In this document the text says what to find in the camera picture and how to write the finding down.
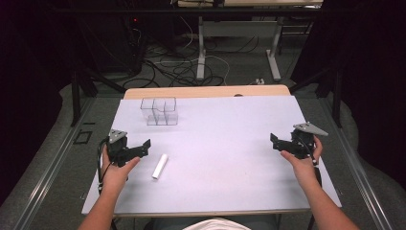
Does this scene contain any person's white shirt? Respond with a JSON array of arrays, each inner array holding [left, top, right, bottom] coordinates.
[[181, 218, 254, 230]]

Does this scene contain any tangle of floor cables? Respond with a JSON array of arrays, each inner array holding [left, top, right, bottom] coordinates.
[[122, 15, 260, 90]]

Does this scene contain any wooden table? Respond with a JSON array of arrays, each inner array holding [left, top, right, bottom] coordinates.
[[81, 83, 343, 219]]

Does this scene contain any black horizontal bar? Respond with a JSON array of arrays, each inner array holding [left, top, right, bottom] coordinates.
[[52, 7, 324, 15]]

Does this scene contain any person's right hand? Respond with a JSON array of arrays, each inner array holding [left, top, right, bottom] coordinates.
[[280, 135, 325, 187]]

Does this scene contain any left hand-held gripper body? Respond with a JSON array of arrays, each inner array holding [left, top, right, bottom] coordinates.
[[106, 128, 142, 168]]

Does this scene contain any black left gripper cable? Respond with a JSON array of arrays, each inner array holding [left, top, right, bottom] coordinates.
[[96, 136, 113, 195]]

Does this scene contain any clear acrylic organizer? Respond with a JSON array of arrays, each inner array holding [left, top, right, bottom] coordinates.
[[140, 96, 179, 127]]

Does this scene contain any white tube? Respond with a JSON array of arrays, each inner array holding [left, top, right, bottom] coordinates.
[[151, 153, 169, 180]]

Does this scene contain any white table mat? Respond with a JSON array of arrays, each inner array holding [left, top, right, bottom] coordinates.
[[80, 95, 343, 216]]

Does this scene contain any white-legged desk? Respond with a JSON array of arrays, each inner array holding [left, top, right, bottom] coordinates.
[[176, 0, 324, 82]]

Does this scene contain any person's left hand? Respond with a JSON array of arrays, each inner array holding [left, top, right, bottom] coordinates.
[[101, 146, 142, 192]]

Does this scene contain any black metal stand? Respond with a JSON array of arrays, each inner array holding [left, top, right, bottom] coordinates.
[[288, 65, 345, 129], [70, 18, 128, 128]]

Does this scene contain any dark curtain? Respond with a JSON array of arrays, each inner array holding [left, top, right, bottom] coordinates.
[[291, 0, 406, 192], [0, 0, 80, 205]]

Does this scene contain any aluminium floor rail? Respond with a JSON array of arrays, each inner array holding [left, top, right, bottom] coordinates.
[[11, 95, 98, 230], [317, 95, 395, 230]]

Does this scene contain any dark computer with red light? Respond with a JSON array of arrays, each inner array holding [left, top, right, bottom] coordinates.
[[124, 14, 148, 77]]

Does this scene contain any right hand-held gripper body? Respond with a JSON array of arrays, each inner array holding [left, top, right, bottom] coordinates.
[[289, 122, 329, 161]]

